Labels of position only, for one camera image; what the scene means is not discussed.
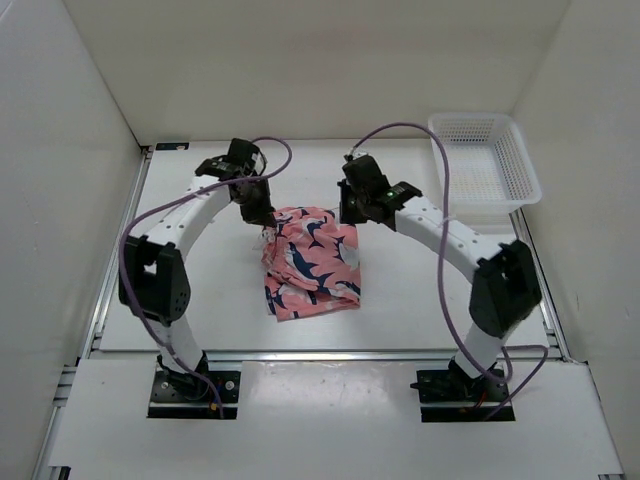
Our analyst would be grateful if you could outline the pink shark print shorts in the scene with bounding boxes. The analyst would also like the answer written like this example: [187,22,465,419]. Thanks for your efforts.
[261,207,361,322]

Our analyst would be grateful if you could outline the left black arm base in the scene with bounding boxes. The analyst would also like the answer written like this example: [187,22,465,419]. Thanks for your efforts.
[147,356,241,420]

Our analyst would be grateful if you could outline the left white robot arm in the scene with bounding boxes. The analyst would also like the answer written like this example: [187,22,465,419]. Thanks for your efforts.
[118,138,275,400]

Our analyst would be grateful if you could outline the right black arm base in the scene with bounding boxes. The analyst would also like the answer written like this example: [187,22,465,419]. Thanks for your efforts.
[410,364,515,423]

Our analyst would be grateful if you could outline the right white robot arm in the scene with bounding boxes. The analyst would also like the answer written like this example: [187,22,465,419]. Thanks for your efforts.
[339,154,542,400]

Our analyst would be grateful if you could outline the white plastic basket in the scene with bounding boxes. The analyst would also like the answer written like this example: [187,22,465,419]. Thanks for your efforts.
[428,113,542,217]

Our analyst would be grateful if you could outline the black corner bracket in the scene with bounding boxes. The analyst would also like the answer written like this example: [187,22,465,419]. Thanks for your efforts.
[155,142,190,151]

